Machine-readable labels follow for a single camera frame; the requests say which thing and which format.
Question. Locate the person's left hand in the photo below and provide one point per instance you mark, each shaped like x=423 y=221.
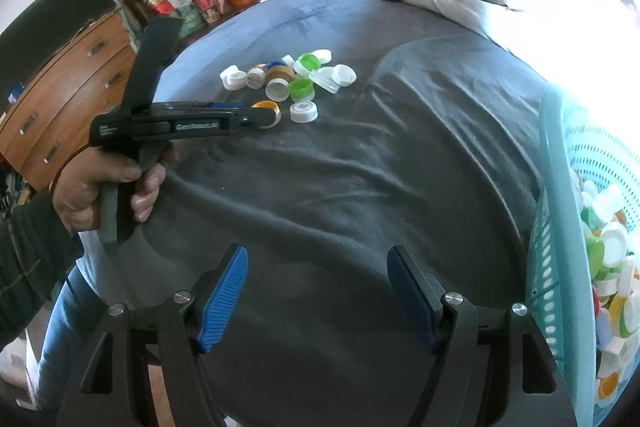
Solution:
x=85 y=187

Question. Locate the black flat screen television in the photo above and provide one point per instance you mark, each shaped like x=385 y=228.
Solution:
x=50 y=17

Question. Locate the person's blue jeans leg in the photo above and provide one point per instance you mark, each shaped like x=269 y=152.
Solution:
x=65 y=317

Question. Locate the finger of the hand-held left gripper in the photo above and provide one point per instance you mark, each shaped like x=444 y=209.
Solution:
x=245 y=117

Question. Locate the heap of mixed bottle caps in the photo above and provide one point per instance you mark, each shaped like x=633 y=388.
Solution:
x=610 y=247

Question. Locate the yellow bottle cap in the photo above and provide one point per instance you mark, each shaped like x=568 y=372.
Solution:
x=271 y=114

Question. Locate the teal perforated plastic basket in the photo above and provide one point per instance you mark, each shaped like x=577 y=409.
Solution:
x=555 y=257

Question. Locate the wooden dresser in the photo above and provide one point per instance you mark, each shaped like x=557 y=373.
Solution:
x=60 y=97

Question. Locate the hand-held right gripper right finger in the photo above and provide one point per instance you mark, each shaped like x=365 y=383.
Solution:
x=412 y=302

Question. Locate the white duvet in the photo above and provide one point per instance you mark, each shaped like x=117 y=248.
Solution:
x=500 y=22

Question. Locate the cluster of bottle caps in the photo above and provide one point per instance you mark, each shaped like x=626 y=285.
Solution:
x=302 y=89

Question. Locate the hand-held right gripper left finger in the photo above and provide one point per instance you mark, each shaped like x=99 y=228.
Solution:
x=225 y=302

